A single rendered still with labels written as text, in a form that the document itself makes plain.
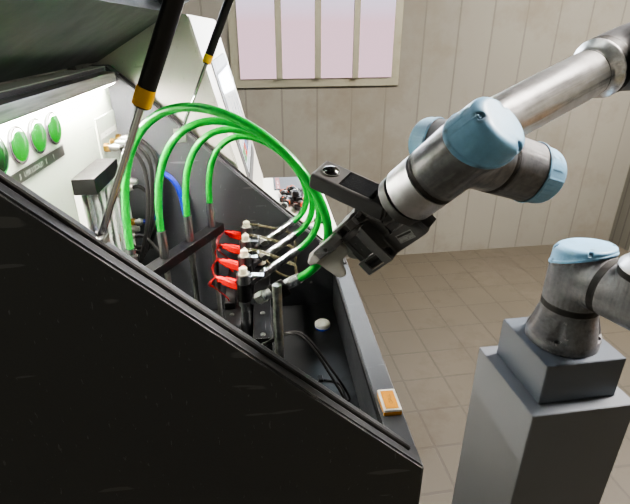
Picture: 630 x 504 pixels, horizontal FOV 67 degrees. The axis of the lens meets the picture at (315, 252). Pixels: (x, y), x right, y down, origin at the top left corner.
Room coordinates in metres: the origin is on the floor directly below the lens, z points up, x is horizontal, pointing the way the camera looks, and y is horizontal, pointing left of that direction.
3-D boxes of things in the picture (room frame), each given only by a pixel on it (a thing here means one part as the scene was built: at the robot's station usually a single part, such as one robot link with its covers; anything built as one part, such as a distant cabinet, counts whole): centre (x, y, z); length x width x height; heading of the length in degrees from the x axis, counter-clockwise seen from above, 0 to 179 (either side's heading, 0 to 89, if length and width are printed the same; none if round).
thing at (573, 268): (0.87, -0.55, 1.07); 0.13 x 0.12 x 0.14; 27
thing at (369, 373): (0.84, -0.10, 0.87); 0.62 x 0.04 x 0.16; 6
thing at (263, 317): (0.93, 0.15, 0.91); 0.34 x 0.10 x 0.15; 6
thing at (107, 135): (1.02, 0.42, 1.20); 0.13 x 0.03 x 0.31; 6
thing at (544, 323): (0.88, -0.55, 0.95); 0.15 x 0.15 x 0.10
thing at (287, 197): (1.56, 0.07, 1.01); 0.23 x 0.11 x 0.06; 6
